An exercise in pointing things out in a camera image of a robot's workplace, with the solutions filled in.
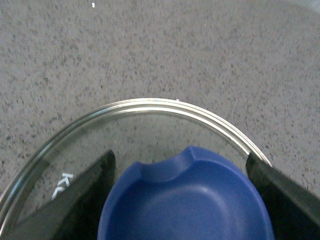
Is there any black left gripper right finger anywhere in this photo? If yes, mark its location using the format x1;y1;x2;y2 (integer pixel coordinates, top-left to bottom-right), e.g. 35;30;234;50
245;152;320;240

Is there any glass lid with blue knob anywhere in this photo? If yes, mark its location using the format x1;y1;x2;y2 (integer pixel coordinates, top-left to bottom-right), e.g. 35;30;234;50
0;98;274;240

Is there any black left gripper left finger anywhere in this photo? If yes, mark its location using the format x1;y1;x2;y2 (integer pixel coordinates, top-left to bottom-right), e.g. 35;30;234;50
2;150;116;240

